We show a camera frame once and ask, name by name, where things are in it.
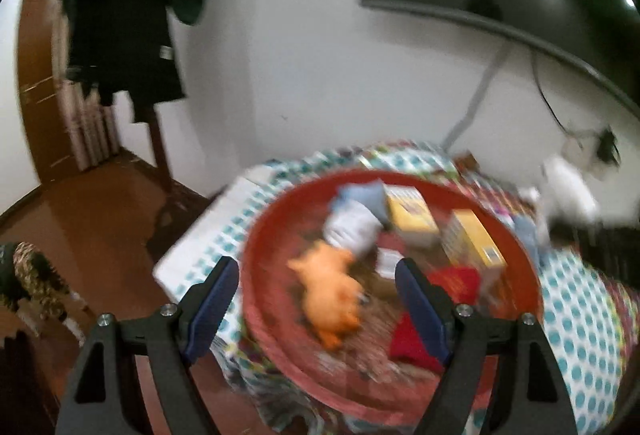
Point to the orange toy pig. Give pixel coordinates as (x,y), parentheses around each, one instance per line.
(330,285)

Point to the brown wooden door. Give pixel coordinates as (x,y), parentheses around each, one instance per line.
(40,65)

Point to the white mattress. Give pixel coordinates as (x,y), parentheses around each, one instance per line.
(200,245)

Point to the round red tray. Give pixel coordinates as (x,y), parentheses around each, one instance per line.
(280,315)

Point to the blue cloth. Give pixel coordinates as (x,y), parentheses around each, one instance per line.
(527,235)
(367,197)

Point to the dark green jacket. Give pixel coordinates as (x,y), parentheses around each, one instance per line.
(125,15)

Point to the white wall socket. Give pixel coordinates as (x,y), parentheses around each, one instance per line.
(580,147)

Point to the small white box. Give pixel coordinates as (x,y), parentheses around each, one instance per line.
(389,261)

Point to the small brown packet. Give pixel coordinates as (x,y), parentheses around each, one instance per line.
(468,161)

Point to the small white sock roll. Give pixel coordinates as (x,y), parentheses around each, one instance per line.
(531,198)

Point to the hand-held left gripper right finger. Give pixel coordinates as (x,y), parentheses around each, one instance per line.
(422,310)

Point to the yellow cardboard box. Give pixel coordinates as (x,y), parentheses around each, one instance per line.
(475,247)
(410,212)

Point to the white cloth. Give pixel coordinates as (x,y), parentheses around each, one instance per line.
(567,187)

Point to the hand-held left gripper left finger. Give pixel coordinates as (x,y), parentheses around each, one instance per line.
(212,310)

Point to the polka dot blanket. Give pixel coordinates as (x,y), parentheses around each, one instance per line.
(575,340)

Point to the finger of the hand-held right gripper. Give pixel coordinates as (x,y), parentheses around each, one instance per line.
(605,242)

